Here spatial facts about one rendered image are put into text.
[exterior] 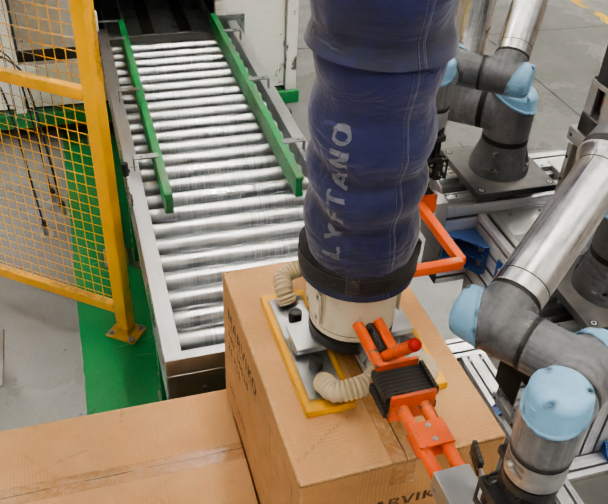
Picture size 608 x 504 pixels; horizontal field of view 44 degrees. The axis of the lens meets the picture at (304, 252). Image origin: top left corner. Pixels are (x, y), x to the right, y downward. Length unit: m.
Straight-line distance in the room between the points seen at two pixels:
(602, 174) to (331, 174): 0.41
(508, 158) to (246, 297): 0.75
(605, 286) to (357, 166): 0.67
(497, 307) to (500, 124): 0.98
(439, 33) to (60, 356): 2.15
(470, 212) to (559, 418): 1.18
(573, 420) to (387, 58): 0.55
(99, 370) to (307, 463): 1.60
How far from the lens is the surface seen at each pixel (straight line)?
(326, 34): 1.15
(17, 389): 2.89
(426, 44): 1.14
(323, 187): 1.26
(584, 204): 1.11
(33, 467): 1.95
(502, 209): 2.06
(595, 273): 1.66
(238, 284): 1.72
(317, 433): 1.43
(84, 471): 1.92
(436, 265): 1.59
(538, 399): 0.89
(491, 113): 1.93
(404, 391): 1.32
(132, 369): 2.87
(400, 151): 1.20
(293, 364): 1.51
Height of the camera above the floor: 2.05
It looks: 38 degrees down
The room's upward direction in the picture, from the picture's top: 3 degrees clockwise
